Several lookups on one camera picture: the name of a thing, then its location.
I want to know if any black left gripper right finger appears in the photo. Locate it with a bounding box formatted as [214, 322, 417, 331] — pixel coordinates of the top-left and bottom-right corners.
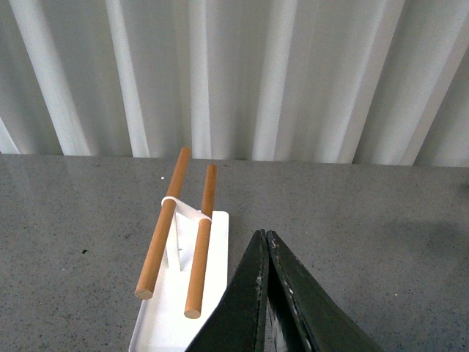
[267, 231, 382, 351]

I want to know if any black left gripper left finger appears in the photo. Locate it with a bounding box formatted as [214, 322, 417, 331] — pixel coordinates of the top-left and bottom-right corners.
[187, 230, 269, 351]

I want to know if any near wooden rack rod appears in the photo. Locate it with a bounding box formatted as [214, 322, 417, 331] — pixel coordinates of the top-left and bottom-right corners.
[184, 164, 217, 319]

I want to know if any wooden rack rod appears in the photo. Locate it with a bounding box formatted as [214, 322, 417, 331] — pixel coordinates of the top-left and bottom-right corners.
[135, 147, 191, 300]
[184, 164, 217, 319]

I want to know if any white metal rack stand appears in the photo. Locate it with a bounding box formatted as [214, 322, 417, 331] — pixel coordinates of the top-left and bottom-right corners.
[129, 200, 229, 351]

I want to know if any far wooden rack rod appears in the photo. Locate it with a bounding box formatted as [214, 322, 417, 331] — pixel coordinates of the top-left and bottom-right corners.
[135, 147, 191, 300]

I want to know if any white pleated curtain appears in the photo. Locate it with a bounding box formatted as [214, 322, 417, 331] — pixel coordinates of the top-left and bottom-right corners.
[1, 1, 468, 166]

